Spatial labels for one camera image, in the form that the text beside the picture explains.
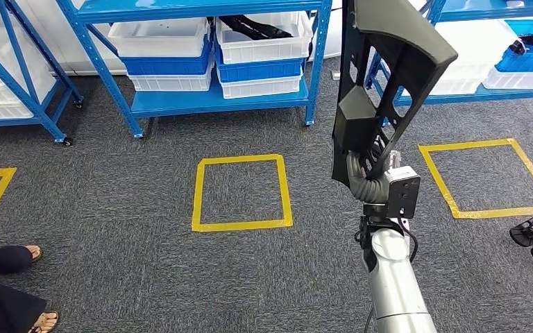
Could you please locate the blue metal shelf rack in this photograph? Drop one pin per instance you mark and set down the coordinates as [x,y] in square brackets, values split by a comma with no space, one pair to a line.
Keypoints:
[501,95]
[202,103]
[4,122]

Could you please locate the person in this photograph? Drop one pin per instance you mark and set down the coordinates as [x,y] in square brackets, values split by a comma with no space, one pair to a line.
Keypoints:
[0,294]

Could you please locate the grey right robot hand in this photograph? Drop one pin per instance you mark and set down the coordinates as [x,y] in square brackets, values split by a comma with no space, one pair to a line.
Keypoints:
[383,158]

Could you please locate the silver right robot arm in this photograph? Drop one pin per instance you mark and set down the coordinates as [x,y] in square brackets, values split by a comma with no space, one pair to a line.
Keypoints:
[395,275]

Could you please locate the white plastic bin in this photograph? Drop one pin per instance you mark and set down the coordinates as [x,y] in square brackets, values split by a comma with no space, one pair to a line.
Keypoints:
[156,39]
[459,60]
[170,82]
[262,87]
[0,92]
[266,50]
[515,79]

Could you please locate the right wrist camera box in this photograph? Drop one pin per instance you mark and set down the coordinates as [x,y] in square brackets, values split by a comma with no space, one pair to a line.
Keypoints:
[404,193]

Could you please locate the black plastic plate frame part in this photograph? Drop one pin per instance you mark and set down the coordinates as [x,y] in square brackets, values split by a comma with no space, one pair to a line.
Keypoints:
[400,41]

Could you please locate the black plastic parts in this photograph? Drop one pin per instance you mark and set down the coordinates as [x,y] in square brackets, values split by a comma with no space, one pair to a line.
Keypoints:
[252,27]

